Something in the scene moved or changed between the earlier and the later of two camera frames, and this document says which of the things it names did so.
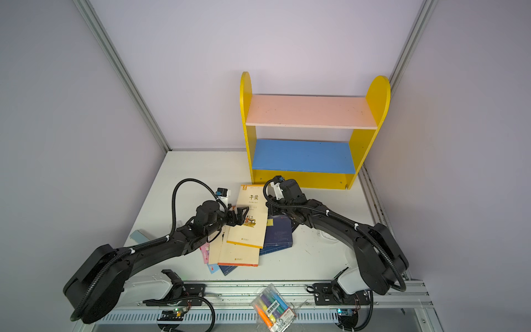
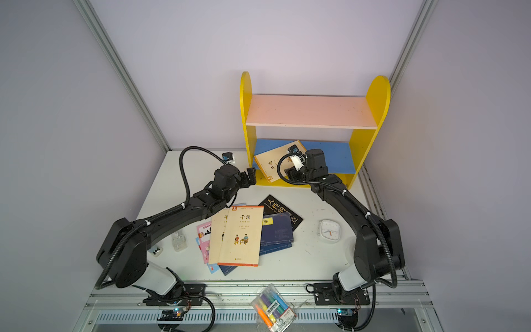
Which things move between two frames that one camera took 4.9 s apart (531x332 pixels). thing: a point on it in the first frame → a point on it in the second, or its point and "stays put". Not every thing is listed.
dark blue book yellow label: x=278 y=234 stays put
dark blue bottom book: x=227 y=270 stays put
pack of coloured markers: x=272 y=310 stays put
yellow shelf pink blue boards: x=315 y=163 stays put
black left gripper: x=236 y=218 → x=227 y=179
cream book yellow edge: x=252 y=232 → x=267 y=160
